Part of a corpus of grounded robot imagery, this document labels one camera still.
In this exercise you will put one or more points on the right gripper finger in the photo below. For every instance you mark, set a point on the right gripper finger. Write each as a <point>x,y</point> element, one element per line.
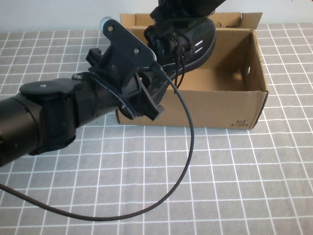
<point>162,22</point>

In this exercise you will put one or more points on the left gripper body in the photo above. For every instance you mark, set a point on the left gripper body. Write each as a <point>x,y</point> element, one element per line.
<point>115,85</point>

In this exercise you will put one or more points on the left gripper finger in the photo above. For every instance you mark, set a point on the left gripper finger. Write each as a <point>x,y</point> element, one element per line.
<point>150,78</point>
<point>148,102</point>

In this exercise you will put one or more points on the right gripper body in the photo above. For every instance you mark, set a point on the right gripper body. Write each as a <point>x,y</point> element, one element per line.
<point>190,6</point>

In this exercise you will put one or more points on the black knit sneaker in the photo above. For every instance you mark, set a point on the black knit sneaker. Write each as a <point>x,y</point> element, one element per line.
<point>203,34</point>

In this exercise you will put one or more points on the brown cardboard shoe box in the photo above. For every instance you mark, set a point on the brown cardboard shoe box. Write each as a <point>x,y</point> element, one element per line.
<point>215,107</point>

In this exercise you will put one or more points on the grey checked tablecloth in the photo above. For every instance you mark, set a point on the grey checked tablecloth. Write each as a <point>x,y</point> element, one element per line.
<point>244,171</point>

